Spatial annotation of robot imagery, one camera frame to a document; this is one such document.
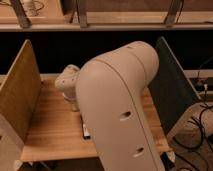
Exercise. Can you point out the left wooden side panel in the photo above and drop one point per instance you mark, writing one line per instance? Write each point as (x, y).
(19, 93)

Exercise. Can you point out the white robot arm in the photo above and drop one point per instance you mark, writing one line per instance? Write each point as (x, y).
(107, 92)

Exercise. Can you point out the right dark side panel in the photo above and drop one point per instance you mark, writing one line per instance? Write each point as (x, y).
(174, 96)

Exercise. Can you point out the wooden shelf with brackets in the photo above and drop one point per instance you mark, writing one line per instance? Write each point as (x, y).
(105, 15)

